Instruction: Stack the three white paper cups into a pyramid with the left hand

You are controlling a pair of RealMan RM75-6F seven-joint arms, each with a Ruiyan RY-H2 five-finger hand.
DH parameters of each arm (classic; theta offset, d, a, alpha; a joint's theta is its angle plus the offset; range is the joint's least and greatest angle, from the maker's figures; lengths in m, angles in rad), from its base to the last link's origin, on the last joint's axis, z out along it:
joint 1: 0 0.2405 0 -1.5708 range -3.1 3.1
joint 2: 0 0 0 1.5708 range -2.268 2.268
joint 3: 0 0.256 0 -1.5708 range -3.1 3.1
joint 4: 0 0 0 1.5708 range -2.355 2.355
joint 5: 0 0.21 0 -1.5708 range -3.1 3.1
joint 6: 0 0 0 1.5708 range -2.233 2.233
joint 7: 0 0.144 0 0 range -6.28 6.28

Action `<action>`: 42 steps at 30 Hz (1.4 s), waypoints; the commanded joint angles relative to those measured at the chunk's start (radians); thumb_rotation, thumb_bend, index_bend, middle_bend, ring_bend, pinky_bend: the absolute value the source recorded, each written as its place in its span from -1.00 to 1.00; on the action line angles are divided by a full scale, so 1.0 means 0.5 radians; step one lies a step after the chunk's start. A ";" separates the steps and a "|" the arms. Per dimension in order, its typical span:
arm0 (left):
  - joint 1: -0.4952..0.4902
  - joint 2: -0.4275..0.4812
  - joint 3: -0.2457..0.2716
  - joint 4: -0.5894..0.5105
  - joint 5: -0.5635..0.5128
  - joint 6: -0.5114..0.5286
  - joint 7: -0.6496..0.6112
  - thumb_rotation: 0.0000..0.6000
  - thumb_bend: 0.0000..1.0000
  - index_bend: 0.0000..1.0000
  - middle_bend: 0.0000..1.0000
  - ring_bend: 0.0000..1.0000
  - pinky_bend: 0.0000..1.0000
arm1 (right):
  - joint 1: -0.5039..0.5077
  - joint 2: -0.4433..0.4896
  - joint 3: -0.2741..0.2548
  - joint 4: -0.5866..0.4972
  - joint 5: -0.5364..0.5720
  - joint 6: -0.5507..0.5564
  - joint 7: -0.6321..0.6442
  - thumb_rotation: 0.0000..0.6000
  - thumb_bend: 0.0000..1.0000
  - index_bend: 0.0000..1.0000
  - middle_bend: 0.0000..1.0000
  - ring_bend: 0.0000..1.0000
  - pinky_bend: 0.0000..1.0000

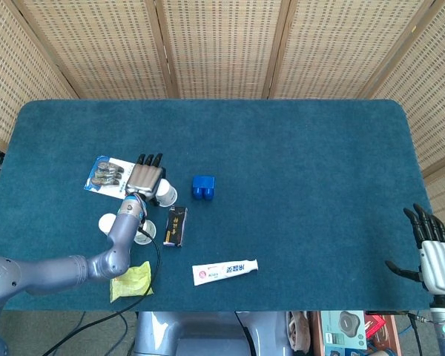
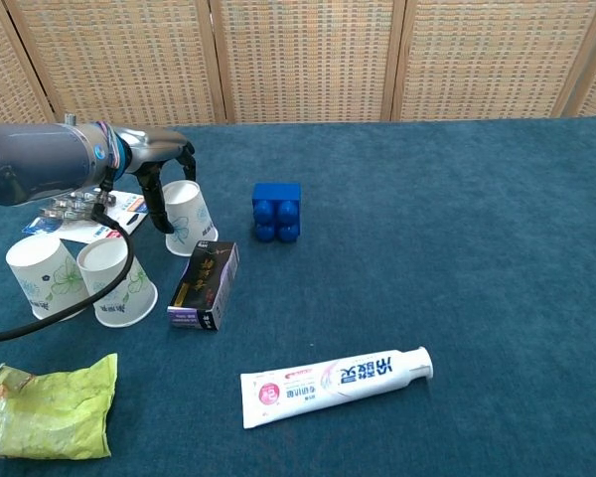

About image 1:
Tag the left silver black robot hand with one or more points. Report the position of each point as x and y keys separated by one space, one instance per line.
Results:
x=144 y=178

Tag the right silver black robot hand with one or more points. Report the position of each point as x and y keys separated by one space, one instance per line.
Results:
x=441 y=267

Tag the white paper cup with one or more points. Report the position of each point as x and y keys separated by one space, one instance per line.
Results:
x=148 y=235
x=105 y=222
x=168 y=193

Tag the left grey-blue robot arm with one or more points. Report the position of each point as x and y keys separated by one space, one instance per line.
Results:
x=59 y=272

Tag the battery blister card pack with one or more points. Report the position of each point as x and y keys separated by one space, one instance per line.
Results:
x=105 y=176

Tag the small black carton box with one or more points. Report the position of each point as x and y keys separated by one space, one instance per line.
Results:
x=175 y=226

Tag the blue plastic block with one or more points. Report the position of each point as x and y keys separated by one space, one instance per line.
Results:
x=203 y=186

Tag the red product box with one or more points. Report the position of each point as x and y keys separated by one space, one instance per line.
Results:
x=374 y=325

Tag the yellow-green snack packet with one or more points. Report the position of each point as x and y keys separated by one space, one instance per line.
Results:
x=133 y=283

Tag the teal product box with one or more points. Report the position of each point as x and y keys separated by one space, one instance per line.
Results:
x=343 y=330

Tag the white toothpaste tube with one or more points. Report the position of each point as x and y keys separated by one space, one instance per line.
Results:
x=222 y=271

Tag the blue felt table mat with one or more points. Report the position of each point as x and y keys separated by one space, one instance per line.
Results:
x=282 y=167

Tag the woven bamboo folding screen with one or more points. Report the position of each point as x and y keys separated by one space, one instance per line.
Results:
x=222 y=48

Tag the brown crumpled bag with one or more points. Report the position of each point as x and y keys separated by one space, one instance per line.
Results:
x=299 y=330

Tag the grey-blue robot torso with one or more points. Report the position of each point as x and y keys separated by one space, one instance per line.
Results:
x=207 y=333

